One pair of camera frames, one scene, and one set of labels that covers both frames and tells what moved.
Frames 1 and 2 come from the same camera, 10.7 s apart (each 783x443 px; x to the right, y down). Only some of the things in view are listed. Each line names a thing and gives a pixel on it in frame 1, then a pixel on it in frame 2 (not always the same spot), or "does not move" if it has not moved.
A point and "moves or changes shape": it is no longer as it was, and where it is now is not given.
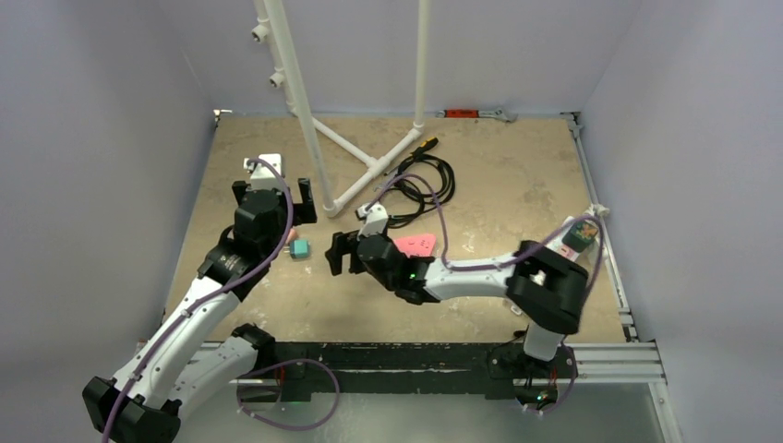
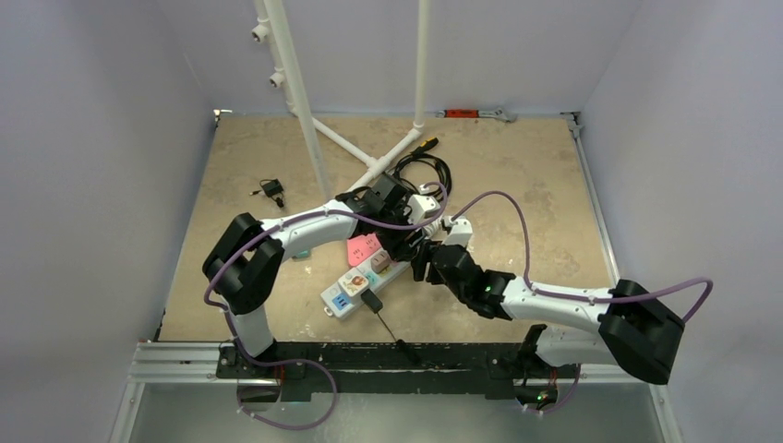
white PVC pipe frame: (271, 30) does not move
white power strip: (590, 254) → (375, 275)
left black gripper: (302, 212) → (399, 248)
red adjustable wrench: (499, 113) does not move
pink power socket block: (418, 245) moves or changes shape
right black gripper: (354, 252) → (425, 263)
